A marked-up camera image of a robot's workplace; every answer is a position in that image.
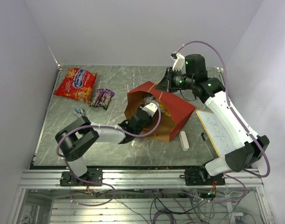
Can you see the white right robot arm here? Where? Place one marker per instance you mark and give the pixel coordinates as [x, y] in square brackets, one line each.
[189, 73]

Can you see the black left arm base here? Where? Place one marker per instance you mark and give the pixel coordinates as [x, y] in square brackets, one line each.
[93, 177]

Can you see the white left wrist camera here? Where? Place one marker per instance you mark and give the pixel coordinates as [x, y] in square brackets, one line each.
[150, 109]

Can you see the black marker pen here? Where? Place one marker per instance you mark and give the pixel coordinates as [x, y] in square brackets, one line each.
[204, 140]

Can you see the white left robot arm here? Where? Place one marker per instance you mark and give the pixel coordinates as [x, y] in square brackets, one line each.
[74, 140]

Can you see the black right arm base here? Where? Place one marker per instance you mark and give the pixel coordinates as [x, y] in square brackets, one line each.
[198, 176]

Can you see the aluminium frame rail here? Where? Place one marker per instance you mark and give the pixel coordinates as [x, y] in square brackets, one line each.
[119, 179]

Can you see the white eraser block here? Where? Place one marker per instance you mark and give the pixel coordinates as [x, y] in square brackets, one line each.
[184, 140]

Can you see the purple M&M's packet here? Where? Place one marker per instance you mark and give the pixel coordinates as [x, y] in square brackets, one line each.
[94, 100]

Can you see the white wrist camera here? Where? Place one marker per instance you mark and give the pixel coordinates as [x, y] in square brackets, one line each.
[150, 109]
[179, 61]

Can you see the red cookie snack bag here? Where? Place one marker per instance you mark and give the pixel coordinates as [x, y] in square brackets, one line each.
[77, 85]

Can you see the yellow snack packet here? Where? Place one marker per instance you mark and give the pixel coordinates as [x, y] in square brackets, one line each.
[164, 110]

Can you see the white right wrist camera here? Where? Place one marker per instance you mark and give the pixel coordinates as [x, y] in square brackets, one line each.
[179, 61]

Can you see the small whiteboard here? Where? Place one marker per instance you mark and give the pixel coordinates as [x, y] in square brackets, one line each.
[216, 132]

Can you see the red paper bag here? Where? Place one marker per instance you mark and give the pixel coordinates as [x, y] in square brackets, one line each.
[179, 109]

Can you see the clear blue snack packet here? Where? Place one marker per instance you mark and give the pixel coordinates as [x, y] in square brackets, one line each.
[79, 112]

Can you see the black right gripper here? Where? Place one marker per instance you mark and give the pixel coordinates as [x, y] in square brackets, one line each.
[166, 83]

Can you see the purple candy packet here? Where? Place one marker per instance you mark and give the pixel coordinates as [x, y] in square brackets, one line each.
[106, 98]

